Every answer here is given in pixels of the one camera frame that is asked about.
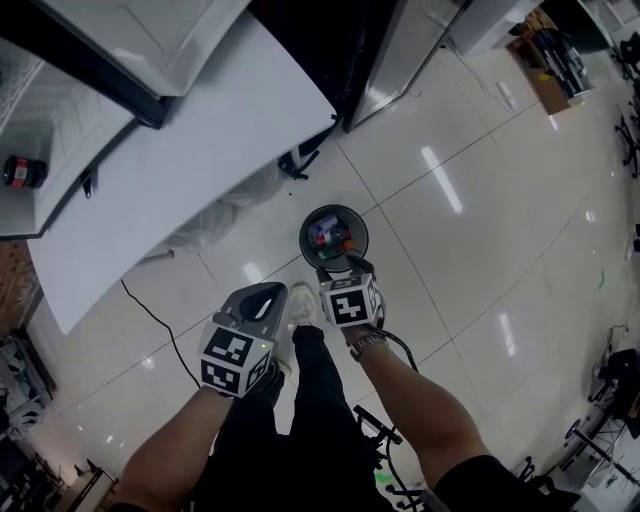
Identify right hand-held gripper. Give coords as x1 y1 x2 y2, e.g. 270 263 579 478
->
315 256 385 331

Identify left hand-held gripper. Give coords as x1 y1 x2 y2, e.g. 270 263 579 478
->
199 281 290 400

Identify clear bottle with red cap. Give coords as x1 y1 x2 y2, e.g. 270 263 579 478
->
313 230 346 251

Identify black round waste bin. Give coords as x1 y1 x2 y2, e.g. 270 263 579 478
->
298 203 370 274

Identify silver drink can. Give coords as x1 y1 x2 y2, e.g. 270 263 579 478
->
309 214 339 239

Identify dark cola bottle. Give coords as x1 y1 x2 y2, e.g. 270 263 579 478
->
2 154 49 190

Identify person's left forearm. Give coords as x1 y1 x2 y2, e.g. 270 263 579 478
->
117 384 236 506

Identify person's right forearm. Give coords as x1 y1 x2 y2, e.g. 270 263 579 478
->
347 324 494 489

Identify silver wristwatch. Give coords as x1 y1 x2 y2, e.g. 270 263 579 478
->
349 329 390 361

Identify person's black trousers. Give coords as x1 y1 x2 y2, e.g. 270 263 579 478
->
197 322 379 512

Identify black waist harness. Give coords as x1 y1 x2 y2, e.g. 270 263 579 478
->
352 403 405 454

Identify white table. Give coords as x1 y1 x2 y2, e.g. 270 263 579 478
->
27 9 337 336

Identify grey metal rack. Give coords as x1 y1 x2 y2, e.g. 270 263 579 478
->
0 327 57 441

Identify person's black shirt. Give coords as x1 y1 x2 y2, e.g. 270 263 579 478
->
433 452 584 512

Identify cardboard box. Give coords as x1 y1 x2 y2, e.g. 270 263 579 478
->
505 13 597 117

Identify white water dispenser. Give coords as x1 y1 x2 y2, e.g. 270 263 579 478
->
452 0 529 57

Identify black fridge door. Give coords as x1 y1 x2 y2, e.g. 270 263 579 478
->
0 0 252 130

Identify black office chair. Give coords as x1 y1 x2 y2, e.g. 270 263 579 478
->
612 97 640 180

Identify dark green round seat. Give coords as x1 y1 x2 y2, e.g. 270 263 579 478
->
562 0 614 56

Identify black floor cable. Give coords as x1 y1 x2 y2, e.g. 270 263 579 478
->
119 278 205 390

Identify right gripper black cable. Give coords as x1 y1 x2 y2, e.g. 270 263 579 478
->
382 327 422 374

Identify white wire fridge shelf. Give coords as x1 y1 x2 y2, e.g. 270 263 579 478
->
0 47 59 134

